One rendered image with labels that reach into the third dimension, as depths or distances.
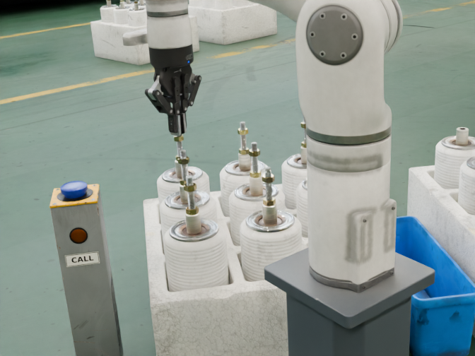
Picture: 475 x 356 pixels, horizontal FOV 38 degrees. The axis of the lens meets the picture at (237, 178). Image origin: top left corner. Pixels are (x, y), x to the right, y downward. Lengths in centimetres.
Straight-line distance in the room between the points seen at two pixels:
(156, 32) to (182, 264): 39
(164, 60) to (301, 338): 54
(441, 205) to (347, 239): 57
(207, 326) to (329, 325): 30
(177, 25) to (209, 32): 267
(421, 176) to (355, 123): 72
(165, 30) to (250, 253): 39
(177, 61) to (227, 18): 258
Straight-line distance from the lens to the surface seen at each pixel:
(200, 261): 102
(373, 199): 75
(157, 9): 116
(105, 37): 360
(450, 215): 128
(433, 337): 118
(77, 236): 106
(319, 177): 75
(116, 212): 177
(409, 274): 83
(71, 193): 105
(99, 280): 109
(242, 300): 103
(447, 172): 138
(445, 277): 127
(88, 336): 115
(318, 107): 72
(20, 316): 140
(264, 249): 103
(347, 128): 71
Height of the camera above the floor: 71
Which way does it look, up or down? 22 degrees down
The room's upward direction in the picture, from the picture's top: 4 degrees counter-clockwise
